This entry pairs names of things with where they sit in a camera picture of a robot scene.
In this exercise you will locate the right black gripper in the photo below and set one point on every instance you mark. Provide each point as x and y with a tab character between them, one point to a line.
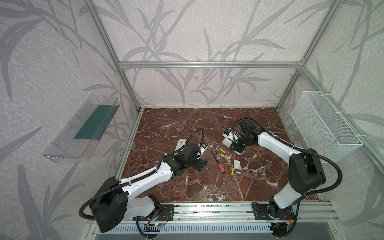
236	144

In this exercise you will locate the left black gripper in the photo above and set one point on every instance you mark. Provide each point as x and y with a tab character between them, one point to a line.
201	163

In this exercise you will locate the aluminium frame crossbar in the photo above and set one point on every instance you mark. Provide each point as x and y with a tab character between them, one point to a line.
289	65

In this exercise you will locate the red handled screwdriver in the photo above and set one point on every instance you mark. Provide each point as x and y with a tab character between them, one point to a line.
222	169

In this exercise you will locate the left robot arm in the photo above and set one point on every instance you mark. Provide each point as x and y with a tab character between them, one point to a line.
119	199

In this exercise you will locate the clear plastic wall shelf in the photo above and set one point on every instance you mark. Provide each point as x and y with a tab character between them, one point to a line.
65	148

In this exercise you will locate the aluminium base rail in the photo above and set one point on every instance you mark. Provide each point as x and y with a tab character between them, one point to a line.
310	211

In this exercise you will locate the white wire mesh basket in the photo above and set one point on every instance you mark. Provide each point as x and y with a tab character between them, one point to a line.
323	128

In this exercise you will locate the green mat in shelf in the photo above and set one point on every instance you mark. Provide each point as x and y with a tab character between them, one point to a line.
97	123

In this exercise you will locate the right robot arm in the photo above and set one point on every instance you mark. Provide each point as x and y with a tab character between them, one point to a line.
306	173

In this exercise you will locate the white battery cover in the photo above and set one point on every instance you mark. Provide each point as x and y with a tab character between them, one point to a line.
237	165

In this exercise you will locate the red white remote control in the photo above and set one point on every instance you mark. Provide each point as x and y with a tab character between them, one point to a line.
232	146

